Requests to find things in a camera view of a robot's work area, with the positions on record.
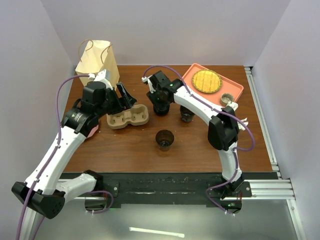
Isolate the white strip on floor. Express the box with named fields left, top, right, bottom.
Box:
left=129, top=227, right=185, bottom=238

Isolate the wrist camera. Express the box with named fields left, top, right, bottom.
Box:
left=95, top=69, right=111, bottom=81
left=141, top=76, right=156, bottom=94

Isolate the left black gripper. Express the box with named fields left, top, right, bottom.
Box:
left=96, top=82, right=137, bottom=118

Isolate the black cup lid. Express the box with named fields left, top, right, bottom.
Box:
left=153, top=105, right=170, bottom=117

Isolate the pink speckled plate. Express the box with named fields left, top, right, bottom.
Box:
left=86, top=120, right=100, bottom=139

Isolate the purple cable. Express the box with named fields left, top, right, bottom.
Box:
left=142, top=65, right=256, bottom=216
left=14, top=73, right=93, bottom=240

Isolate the yellow woven coaster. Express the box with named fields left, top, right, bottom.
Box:
left=191, top=69, right=223, bottom=94

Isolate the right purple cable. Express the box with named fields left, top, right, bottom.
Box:
left=142, top=65, right=256, bottom=216

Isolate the grey cup of stirrers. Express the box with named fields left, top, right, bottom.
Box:
left=226, top=101, right=249, bottom=131

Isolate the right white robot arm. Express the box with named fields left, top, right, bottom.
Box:
left=141, top=70, right=244, bottom=197

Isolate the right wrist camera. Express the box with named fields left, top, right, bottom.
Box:
left=141, top=76, right=156, bottom=94

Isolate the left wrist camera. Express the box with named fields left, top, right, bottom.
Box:
left=95, top=69, right=111, bottom=81

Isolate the black coffee cup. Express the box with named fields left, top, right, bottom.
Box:
left=155, top=129, right=175, bottom=152
left=180, top=105, right=195, bottom=123

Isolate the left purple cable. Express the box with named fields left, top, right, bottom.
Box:
left=14, top=73, right=93, bottom=240

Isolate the brown paper bag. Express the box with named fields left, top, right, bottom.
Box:
left=75, top=39, right=120, bottom=89

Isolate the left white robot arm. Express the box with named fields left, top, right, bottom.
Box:
left=11, top=81, right=137, bottom=219

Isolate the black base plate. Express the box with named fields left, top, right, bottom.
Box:
left=102, top=172, right=278, bottom=210

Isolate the cardboard cup carrier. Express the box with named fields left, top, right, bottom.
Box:
left=106, top=104, right=149, bottom=130

